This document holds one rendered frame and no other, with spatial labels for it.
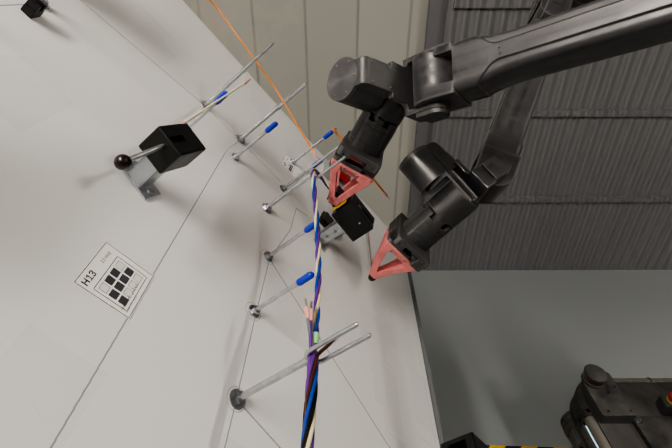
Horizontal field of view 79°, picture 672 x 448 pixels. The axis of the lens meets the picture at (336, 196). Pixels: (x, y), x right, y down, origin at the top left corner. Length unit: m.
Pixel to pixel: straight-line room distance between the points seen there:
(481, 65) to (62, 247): 0.44
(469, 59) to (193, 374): 0.43
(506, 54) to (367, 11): 1.40
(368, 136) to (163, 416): 0.41
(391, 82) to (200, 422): 0.42
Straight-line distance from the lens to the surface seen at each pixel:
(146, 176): 0.44
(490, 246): 2.40
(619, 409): 1.70
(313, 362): 0.35
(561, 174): 2.31
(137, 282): 0.39
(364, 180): 0.59
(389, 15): 1.88
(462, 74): 0.52
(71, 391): 0.33
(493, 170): 0.64
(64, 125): 0.46
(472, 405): 1.87
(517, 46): 0.51
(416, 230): 0.64
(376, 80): 0.52
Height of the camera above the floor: 1.49
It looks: 29 degrees down
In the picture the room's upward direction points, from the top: straight up
